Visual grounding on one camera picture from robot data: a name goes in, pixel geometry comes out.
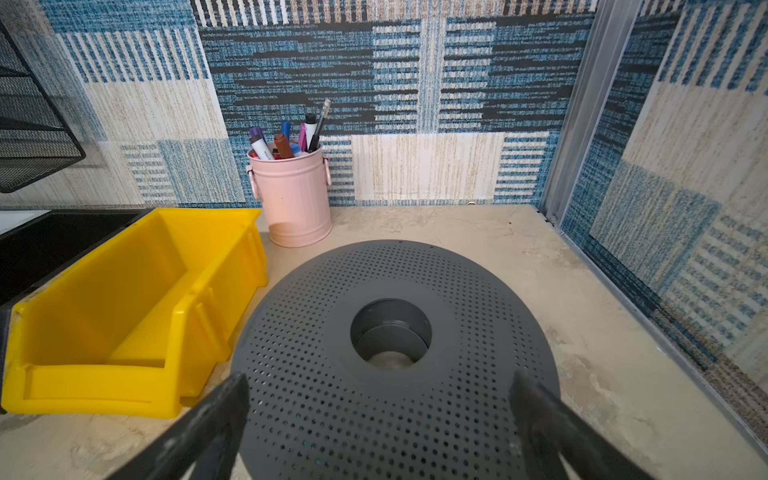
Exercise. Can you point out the white plastic bin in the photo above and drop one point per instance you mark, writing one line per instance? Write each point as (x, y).
(10, 219)

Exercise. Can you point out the black ballpoint pen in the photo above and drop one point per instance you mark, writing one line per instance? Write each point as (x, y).
(315, 139)

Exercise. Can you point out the purple cap marker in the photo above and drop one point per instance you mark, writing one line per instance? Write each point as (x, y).
(260, 146)

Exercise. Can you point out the yellow plastic bin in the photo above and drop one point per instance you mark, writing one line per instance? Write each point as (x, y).
(137, 325)

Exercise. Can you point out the brown cap marker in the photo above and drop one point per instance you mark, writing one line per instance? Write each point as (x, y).
(283, 146)

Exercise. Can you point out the pink metal pen bucket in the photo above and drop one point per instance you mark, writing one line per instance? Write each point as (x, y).
(294, 197)

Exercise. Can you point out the black wire mesh shelf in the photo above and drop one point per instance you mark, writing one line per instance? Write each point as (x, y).
(36, 141)

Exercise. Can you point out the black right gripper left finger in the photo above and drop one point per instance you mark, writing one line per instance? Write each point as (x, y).
(203, 444)

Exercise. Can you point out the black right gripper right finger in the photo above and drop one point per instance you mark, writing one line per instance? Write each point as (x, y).
(552, 437)

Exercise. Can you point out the black plastic bin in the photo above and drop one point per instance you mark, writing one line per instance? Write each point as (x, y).
(48, 246)

